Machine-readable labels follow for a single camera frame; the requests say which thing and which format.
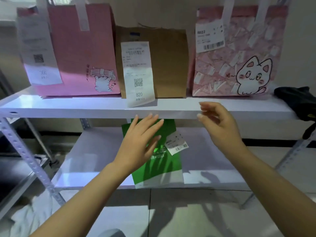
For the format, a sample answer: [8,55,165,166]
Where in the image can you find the person's right hand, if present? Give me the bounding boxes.
[197,101,247,160]

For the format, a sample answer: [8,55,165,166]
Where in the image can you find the person's left hand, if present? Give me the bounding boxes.
[112,113,164,174]

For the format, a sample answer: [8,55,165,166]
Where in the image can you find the person's right forearm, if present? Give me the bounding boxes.
[232,147,316,237]

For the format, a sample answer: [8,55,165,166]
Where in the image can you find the person's left forearm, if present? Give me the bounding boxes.
[29,163,135,237]

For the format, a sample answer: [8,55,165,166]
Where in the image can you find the green paper bag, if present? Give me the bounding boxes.
[121,118,184,189]

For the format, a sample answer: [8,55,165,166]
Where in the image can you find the small white barcode label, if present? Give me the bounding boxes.
[165,131,189,156]

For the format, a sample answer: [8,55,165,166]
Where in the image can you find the white metal shelf rack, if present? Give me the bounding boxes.
[0,86,316,215]

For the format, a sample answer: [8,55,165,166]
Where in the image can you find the white receipt with square code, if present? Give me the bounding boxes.
[120,41,156,108]

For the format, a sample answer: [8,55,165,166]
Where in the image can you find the brown paper bag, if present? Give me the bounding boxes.
[115,23,189,99]

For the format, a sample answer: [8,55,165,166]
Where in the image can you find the pink patterned cat tote bag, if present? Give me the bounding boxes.
[192,0,289,97]

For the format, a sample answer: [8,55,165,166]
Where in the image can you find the plain pink cat tote bag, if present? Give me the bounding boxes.
[16,0,121,97]

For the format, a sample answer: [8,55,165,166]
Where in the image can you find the black cloth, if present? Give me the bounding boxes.
[274,86,316,140]

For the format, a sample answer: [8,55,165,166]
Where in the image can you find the long white receipt slip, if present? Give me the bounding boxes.
[16,15,63,86]

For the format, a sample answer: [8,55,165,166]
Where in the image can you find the grey metal shelf rack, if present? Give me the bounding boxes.
[0,69,58,219]

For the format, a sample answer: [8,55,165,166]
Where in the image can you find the white cloth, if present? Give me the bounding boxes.
[9,191,63,237]

